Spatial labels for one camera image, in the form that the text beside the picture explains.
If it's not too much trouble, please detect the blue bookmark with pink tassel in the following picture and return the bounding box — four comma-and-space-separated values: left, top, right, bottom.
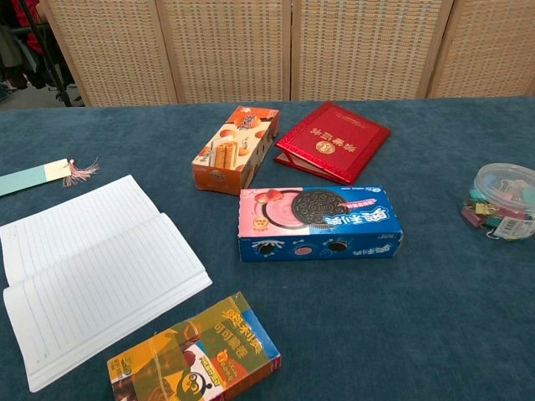
0, 156, 101, 198

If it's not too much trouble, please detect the red book box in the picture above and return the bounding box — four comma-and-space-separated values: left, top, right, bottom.
273, 100, 393, 186

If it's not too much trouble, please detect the wicker folding screen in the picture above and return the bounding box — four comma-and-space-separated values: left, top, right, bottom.
39, 0, 535, 108

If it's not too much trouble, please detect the clear cup with candies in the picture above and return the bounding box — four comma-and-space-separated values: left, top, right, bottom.
461, 162, 535, 241

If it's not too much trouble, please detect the black tripod stand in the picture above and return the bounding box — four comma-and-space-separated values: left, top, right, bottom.
16, 0, 75, 108

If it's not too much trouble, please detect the yellow Oreo cocoa box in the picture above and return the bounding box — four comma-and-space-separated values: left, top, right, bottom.
106, 291, 283, 401

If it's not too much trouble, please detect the blue pink Oreo box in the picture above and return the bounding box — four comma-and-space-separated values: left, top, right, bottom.
237, 185, 405, 263

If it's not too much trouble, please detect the open lined white notebook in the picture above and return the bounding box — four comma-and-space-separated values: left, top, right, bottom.
0, 174, 214, 393

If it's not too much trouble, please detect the dark blue felt table cover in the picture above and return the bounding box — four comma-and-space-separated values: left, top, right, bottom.
0, 96, 535, 401

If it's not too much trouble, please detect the person in red clothing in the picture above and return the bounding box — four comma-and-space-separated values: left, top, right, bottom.
0, 0, 47, 91

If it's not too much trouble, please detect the orange egg roll snack box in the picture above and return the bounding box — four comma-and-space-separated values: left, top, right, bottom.
191, 105, 281, 196

